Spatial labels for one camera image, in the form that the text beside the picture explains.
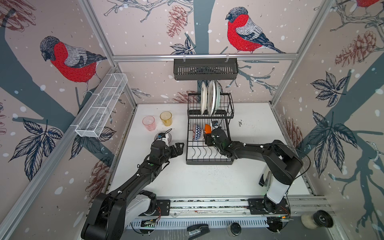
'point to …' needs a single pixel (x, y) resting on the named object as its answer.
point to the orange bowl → (207, 129)
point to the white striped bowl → (169, 137)
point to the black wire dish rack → (206, 111)
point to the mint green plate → (219, 92)
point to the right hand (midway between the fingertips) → (207, 135)
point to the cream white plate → (203, 98)
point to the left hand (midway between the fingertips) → (178, 145)
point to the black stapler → (195, 231)
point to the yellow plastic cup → (166, 117)
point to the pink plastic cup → (149, 122)
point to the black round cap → (235, 228)
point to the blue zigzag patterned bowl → (197, 132)
